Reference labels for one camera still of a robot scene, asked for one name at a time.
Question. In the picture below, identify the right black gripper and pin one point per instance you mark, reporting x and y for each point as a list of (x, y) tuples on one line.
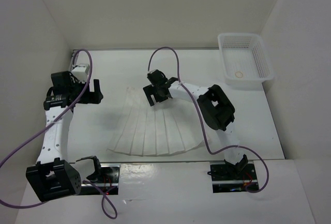
[(150, 90)]

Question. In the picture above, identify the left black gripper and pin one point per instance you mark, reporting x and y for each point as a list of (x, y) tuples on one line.
[(92, 97)]

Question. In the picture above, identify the white pleated skirt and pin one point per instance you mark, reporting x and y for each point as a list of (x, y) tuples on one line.
[(168, 128)]

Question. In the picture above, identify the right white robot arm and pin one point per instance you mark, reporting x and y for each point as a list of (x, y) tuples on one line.
[(214, 110)]

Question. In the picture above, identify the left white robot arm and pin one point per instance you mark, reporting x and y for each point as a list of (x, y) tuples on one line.
[(52, 176)]

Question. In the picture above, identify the white plastic mesh basket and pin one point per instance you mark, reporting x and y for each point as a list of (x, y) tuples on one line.
[(245, 52)]

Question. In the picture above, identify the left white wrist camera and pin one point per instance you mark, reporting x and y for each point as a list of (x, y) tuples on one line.
[(81, 72)]

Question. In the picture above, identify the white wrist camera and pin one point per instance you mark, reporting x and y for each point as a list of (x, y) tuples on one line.
[(81, 72), (156, 74)]

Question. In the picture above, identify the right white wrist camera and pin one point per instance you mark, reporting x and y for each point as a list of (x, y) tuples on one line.
[(156, 74)]

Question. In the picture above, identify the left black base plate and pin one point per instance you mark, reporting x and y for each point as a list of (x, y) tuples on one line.
[(107, 180)]

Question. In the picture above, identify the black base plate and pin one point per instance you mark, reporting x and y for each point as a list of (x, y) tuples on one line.
[(223, 181), (107, 180)]

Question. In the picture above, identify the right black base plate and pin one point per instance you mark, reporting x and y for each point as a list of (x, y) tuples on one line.
[(223, 181)]

